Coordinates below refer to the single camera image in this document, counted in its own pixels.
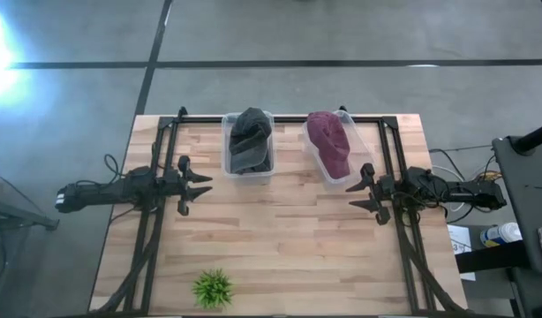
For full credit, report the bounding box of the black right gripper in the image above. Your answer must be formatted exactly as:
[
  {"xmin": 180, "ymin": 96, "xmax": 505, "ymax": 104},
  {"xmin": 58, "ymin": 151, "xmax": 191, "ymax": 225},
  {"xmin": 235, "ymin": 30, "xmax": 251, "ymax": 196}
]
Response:
[{"xmin": 344, "ymin": 163, "xmax": 395, "ymax": 226}]

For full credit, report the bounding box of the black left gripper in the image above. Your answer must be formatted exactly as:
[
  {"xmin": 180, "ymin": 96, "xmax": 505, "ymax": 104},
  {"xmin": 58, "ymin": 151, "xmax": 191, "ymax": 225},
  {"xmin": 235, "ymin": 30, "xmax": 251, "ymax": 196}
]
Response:
[{"xmin": 163, "ymin": 155, "xmax": 214, "ymax": 217}]

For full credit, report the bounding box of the maroon baseball cap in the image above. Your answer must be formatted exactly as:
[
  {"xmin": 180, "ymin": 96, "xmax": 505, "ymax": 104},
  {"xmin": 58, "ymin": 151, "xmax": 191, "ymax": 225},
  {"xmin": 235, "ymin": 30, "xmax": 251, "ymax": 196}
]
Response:
[{"xmin": 306, "ymin": 110, "xmax": 352, "ymax": 181}]

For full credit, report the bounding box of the dark grey baseball cap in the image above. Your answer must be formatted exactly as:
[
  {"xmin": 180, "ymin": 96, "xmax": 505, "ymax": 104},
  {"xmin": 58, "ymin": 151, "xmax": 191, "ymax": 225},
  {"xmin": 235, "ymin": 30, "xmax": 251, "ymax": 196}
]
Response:
[{"xmin": 229, "ymin": 107, "xmax": 274, "ymax": 175}]

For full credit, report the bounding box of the clear plastic bin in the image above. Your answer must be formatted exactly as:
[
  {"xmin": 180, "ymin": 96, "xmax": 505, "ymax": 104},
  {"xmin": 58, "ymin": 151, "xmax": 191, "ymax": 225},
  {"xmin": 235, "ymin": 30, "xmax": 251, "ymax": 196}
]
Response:
[
  {"xmin": 300, "ymin": 110, "xmax": 378, "ymax": 186},
  {"xmin": 221, "ymin": 110, "xmax": 277, "ymax": 179}
]

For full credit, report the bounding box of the small spiky green plant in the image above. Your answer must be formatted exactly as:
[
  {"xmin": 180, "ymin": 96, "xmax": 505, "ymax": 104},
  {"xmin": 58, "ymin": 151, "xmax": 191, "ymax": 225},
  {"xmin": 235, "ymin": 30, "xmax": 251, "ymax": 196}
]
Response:
[{"xmin": 191, "ymin": 268, "xmax": 235, "ymax": 310}]

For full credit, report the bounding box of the white paper sheet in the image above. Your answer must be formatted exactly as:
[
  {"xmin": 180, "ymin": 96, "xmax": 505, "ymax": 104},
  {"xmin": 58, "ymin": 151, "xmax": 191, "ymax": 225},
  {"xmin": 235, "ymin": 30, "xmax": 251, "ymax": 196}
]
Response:
[{"xmin": 447, "ymin": 223, "xmax": 477, "ymax": 283}]

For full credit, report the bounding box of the white wipes canister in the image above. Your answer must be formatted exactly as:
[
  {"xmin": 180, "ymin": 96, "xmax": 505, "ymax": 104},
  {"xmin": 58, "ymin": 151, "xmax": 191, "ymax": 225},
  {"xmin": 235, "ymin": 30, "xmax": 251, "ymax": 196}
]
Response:
[{"xmin": 479, "ymin": 222, "xmax": 523, "ymax": 249}]

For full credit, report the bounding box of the grey equipment cart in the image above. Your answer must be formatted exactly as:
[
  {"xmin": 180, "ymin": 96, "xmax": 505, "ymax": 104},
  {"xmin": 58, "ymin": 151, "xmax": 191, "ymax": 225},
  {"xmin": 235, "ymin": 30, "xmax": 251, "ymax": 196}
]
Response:
[{"xmin": 491, "ymin": 119, "xmax": 542, "ymax": 318}]

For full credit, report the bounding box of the black aluminium table frame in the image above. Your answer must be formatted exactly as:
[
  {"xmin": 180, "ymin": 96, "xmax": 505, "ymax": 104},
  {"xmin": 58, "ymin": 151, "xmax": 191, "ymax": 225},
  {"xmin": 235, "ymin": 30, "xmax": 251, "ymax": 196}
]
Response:
[{"xmin": 94, "ymin": 105, "xmax": 471, "ymax": 317}]

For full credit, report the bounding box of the white cable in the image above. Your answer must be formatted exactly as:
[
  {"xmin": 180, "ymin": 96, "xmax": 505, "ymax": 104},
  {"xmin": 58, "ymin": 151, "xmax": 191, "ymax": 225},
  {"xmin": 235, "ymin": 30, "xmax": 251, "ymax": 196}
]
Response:
[{"xmin": 431, "ymin": 164, "xmax": 467, "ymax": 214}]

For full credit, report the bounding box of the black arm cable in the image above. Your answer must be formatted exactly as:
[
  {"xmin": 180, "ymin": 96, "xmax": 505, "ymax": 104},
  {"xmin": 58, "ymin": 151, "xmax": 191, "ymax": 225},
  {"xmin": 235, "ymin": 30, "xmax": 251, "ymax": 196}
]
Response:
[{"xmin": 103, "ymin": 153, "xmax": 123, "ymax": 178}]

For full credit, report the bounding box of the black cable bundle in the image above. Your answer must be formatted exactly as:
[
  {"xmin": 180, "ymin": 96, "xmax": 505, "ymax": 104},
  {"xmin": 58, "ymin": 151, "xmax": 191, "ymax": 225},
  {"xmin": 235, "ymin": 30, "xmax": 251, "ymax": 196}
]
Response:
[{"xmin": 428, "ymin": 144, "xmax": 501, "ymax": 224}]

